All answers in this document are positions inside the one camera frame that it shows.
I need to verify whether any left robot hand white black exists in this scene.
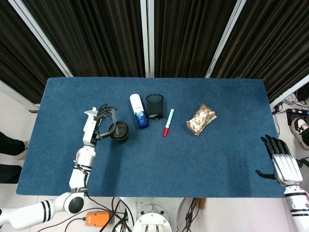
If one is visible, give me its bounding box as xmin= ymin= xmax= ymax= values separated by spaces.
xmin=82 ymin=103 xmax=119 ymax=147

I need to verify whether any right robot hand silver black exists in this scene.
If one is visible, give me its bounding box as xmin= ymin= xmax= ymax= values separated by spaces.
xmin=255 ymin=134 xmax=304 ymax=187

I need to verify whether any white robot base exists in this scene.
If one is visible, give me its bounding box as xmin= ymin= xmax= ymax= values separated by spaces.
xmin=132 ymin=197 xmax=172 ymax=232

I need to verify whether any black coffee cup with lid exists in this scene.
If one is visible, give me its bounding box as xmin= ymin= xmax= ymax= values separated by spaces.
xmin=108 ymin=120 xmax=130 ymax=144

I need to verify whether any white black sneaker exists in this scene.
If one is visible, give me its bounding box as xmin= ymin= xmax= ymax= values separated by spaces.
xmin=290 ymin=117 xmax=309 ymax=148

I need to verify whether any white and blue bottle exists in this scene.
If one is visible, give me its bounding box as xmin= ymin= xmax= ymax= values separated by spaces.
xmin=129 ymin=93 xmax=150 ymax=130

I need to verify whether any black electronic device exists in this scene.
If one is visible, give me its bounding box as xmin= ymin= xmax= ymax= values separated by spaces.
xmin=286 ymin=108 xmax=309 ymax=126

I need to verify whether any black mesh pen holder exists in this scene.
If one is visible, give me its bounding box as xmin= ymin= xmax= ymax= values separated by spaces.
xmin=145 ymin=94 xmax=165 ymax=120

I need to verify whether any beige shoe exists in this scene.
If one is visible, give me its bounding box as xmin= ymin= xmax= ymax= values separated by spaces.
xmin=14 ymin=140 xmax=30 ymax=161

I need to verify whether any white marker with red cap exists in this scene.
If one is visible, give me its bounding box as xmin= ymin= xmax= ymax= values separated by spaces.
xmin=162 ymin=108 xmax=175 ymax=138

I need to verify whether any black trouser leg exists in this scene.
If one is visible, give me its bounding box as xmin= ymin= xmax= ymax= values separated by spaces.
xmin=0 ymin=163 xmax=23 ymax=184
xmin=0 ymin=131 xmax=25 ymax=155

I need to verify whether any blue felt table cloth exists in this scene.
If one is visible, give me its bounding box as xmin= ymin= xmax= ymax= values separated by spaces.
xmin=16 ymin=77 xmax=292 ymax=199

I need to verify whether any orange box device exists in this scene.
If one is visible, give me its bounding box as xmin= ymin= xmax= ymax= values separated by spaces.
xmin=85 ymin=211 xmax=111 ymax=228

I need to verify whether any dark curtain panel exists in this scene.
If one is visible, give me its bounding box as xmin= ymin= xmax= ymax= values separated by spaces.
xmin=154 ymin=0 xmax=239 ymax=78
xmin=0 ymin=0 xmax=66 ymax=104
xmin=212 ymin=0 xmax=309 ymax=103
xmin=22 ymin=0 xmax=146 ymax=78

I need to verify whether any gold red snack packet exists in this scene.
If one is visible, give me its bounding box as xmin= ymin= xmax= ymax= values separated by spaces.
xmin=186 ymin=103 xmax=217 ymax=137

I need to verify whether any tangle of thin cables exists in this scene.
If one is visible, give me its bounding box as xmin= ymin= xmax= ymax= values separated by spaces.
xmin=272 ymin=91 xmax=309 ymax=116

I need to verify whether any white frame post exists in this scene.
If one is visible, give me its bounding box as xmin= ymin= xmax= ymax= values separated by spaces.
xmin=269 ymin=74 xmax=309 ymax=109
xmin=140 ymin=0 xmax=155 ymax=78
xmin=204 ymin=0 xmax=247 ymax=79
xmin=7 ymin=0 xmax=74 ymax=77

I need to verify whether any black floor cable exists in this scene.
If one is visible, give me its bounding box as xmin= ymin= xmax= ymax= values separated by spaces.
xmin=64 ymin=193 xmax=133 ymax=232

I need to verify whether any black cable bundle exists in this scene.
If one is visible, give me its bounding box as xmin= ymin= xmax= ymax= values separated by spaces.
xmin=184 ymin=197 xmax=201 ymax=232

